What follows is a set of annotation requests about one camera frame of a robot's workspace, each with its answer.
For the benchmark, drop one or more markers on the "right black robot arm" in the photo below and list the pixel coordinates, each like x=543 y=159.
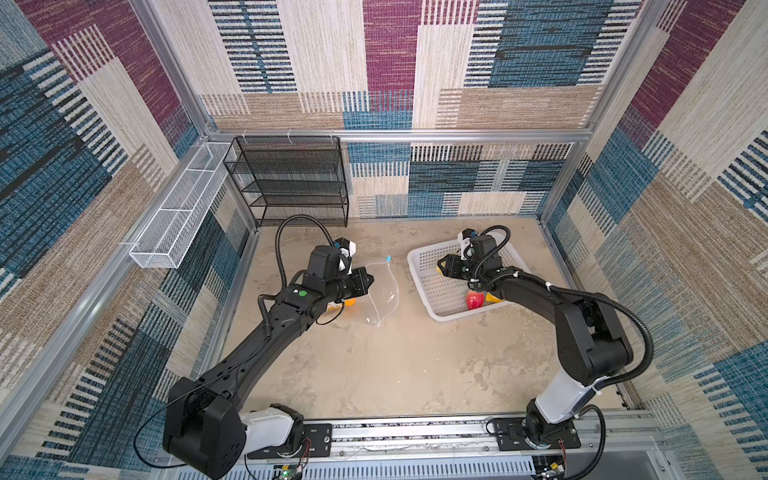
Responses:
x=599 y=342

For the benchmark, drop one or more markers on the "yellow lemon toy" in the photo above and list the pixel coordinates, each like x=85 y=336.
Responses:
x=489 y=298

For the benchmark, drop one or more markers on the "white wire mesh tray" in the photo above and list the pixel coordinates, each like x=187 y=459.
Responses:
x=166 y=239

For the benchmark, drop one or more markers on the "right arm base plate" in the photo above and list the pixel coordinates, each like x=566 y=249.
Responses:
x=530 y=433

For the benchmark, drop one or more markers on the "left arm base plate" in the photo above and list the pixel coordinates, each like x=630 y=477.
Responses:
x=311 y=440

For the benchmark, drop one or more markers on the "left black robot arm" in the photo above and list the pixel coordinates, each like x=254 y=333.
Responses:
x=204 y=425

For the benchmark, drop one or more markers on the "aluminium rail frame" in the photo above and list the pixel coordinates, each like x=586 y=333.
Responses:
x=617 y=445

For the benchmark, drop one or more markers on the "clear zip top bag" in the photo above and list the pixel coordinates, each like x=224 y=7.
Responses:
x=380 y=302

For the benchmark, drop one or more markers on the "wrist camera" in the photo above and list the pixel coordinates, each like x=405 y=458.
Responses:
x=466 y=239
x=347 y=250

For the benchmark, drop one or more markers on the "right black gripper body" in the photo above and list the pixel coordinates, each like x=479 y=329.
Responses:
x=458 y=269

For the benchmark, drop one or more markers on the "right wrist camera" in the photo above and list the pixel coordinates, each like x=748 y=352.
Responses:
x=466 y=239

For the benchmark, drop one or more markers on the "orange carrot toy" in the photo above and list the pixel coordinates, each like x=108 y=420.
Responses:
x=336 y=306

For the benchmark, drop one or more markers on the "black wire shelf rack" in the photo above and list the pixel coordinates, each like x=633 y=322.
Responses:
x=278 y=177

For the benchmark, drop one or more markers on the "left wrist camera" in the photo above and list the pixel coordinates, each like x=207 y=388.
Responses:
x=347 y=250

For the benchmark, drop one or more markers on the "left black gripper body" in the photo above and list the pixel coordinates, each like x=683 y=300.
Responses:
x=345 y=287

